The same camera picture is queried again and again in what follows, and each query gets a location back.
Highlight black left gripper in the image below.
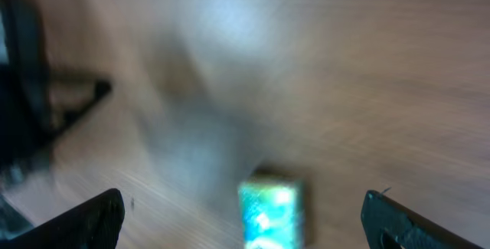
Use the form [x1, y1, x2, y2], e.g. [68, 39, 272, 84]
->
[1, 0, 113, 180]

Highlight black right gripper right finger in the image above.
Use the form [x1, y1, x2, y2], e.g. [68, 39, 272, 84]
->
[361, 190, 482, 249]

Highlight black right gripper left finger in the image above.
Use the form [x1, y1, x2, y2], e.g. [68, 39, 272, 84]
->
[1, 188, 125, 249]

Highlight teal small box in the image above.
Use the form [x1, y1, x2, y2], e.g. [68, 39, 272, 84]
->
[237, 170, 306, 249]

